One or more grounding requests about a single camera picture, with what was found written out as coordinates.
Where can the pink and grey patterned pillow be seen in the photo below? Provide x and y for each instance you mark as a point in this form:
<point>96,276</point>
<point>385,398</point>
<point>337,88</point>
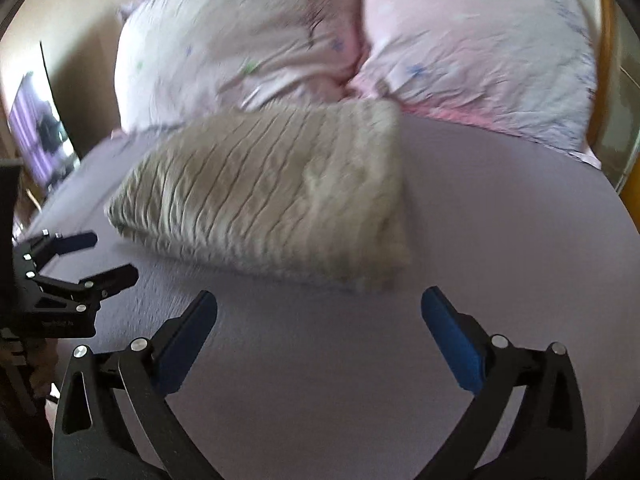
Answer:
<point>480,50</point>

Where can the pale pink patterned pillow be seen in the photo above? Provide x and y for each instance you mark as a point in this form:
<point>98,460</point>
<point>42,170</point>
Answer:
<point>235,42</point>

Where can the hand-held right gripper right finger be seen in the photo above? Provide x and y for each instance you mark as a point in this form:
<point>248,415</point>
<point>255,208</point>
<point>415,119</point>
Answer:
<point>450,332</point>

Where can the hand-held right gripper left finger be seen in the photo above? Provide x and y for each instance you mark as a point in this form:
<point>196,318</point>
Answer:
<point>182,342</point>

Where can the purple striped curtain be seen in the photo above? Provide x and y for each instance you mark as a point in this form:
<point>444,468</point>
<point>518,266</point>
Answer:
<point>37,127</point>

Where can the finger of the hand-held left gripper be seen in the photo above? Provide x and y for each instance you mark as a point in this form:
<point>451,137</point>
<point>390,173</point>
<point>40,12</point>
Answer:
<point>116,279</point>
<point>75,243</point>

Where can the lilac bed sheet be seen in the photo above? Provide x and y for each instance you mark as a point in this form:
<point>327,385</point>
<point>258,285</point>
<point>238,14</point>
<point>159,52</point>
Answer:
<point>350,350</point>

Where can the beige ribbed plush cushion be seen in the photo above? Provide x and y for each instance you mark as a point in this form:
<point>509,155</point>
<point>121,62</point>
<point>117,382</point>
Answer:
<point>270,195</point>

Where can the wooden bed headboard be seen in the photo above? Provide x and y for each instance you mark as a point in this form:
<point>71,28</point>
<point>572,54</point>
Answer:
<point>602,70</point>

